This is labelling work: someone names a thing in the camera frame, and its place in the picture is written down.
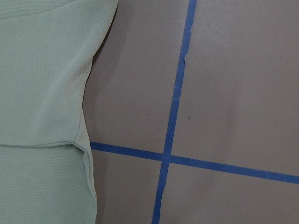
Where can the olive green long-sleeve shirt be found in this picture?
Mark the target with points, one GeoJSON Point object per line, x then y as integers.
{"type": "Point", "coordinates": [46, 54]}

